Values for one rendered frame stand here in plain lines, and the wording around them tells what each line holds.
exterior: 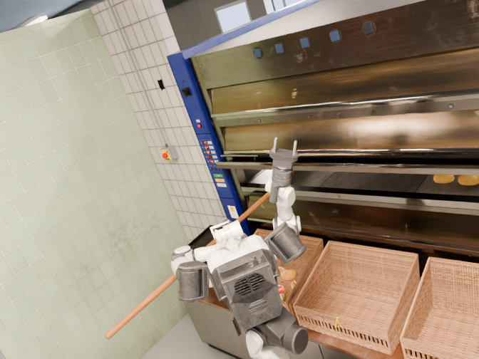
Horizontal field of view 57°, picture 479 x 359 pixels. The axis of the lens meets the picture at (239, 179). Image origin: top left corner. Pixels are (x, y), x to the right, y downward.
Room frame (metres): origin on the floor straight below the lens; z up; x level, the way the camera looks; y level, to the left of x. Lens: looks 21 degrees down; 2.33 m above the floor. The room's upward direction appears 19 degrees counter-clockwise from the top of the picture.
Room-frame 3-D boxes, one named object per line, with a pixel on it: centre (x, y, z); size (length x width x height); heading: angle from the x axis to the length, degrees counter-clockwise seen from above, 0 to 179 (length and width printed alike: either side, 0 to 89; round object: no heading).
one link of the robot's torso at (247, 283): (1.57, 0.11, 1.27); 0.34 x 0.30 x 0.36; 96
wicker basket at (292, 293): (2.40, -0.01, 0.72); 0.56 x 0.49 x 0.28; 42
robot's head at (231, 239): (1.63, 0.11, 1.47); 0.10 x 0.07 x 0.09; 96
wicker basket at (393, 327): (1.95, -0.41, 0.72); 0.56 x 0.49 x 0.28; 42
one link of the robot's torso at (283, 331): (1.56, 0.07, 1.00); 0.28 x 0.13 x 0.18; 41
